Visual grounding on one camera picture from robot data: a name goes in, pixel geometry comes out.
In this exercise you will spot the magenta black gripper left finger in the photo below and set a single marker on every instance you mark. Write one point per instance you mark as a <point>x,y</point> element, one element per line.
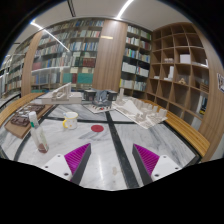
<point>70,166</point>

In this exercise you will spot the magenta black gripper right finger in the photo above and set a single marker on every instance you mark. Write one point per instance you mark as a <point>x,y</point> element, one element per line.
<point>151,166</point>

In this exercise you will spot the clear plastic water bottle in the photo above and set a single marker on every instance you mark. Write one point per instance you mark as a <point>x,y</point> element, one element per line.
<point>37,133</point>

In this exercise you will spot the red round coaster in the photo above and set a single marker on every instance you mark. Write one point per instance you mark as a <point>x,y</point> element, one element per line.
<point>97,128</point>

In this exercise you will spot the white mug with yellow dots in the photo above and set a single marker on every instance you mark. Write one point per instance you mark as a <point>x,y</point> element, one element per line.
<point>70,120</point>

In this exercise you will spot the wooden curved bench edge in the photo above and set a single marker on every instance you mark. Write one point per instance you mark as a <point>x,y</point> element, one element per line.
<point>195,138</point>

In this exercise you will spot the white terraced site model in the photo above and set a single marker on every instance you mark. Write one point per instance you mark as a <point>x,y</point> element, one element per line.
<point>144,114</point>

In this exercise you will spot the brown architectural model on board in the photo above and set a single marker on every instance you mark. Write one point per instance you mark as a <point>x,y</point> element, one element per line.
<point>19,124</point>

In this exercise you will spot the white building model left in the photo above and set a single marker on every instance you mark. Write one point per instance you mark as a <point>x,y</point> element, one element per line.
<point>62,95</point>

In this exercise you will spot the wooden cubby shelf unit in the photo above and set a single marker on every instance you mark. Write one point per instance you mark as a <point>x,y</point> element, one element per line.
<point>179,71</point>

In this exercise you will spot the right bookshelf with books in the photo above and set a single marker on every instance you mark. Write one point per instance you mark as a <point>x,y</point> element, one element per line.
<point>136,61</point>

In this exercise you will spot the wooden pillar panel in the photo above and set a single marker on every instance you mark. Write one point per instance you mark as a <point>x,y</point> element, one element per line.
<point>110,53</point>

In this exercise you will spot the large bookshelf with books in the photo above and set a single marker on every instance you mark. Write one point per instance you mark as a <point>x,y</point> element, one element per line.
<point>67,53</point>

